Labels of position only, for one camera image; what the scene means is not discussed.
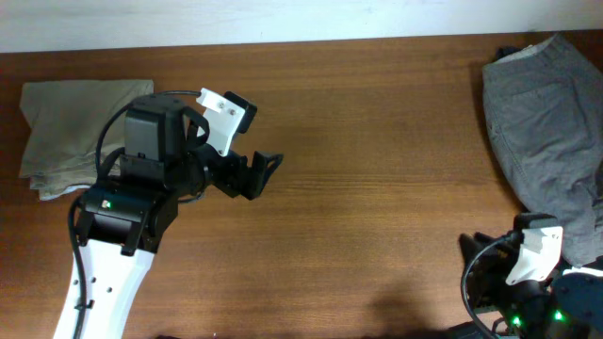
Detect khaki green shorts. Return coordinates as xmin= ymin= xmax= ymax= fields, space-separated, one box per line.
xmin=19 ymin=79 xmax=154 ymax=201

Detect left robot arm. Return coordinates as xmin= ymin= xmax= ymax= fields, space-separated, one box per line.
xmin=54 ymin=89 xmax=283 ymax=338

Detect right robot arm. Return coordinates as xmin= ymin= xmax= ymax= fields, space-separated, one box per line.
xmin=445 ymin=233 xmax=602 ymax=339

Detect grey shorts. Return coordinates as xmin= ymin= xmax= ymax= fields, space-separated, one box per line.
xmin=482 ymin=35 xmax=602 ymax=266

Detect dark garment under pile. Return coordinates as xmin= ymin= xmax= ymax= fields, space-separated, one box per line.
xmin=494 ymin=46 xmax=523 ymax=63

